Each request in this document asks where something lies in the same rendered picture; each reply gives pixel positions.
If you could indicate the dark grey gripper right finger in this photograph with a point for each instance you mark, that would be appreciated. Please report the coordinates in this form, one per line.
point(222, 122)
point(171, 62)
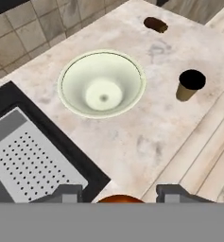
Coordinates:
point(170, 193)

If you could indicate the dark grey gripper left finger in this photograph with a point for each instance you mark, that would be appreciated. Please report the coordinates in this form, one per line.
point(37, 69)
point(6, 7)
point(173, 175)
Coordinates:
point(67, 192)

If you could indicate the black sink with grey tray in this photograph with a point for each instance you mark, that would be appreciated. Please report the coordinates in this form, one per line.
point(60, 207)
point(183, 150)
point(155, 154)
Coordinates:
point(31, 154)

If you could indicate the pale green bowl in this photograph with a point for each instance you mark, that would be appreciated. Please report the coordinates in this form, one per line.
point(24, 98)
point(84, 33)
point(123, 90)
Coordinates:
point(102, 83)

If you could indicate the orange-red round fruit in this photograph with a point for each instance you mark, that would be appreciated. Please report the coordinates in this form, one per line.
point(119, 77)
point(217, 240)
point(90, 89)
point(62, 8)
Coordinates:
point(120, 199)

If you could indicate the tan cup with dark inside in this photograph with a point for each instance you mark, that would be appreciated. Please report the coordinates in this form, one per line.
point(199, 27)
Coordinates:
point(189, 84)

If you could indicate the brown oval bread roll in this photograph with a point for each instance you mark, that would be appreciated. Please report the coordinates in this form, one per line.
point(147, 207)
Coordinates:
point(156, 25)

